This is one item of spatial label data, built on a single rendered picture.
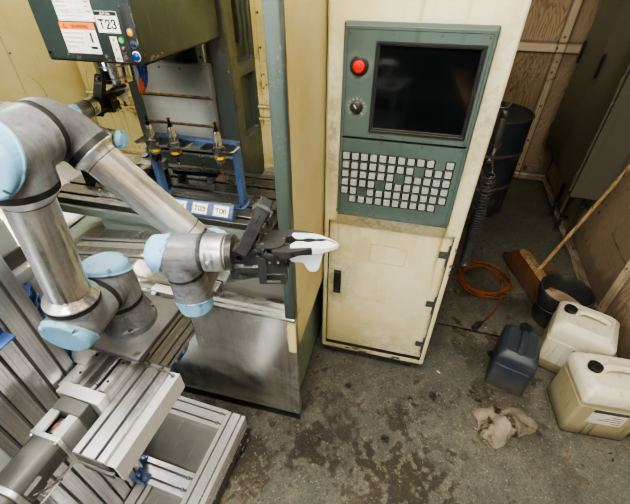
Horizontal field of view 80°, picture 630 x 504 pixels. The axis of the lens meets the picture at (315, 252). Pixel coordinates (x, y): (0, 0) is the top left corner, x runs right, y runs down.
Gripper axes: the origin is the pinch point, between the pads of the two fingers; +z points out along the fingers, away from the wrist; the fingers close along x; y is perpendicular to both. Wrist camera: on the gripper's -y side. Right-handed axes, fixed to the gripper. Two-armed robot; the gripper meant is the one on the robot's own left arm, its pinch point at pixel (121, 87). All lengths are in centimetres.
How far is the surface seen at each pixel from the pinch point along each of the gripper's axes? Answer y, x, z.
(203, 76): 4.3, 20.4, 41.1
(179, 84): 9.5, 4.3, 41.2
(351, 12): -35, 112, -24
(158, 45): -20.6, 32.5, -10.6
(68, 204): 52, -30, -29
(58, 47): -20.3, -5.7, -21.3
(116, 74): -7.5, 5.3, -7.0
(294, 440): 138, 103, -80
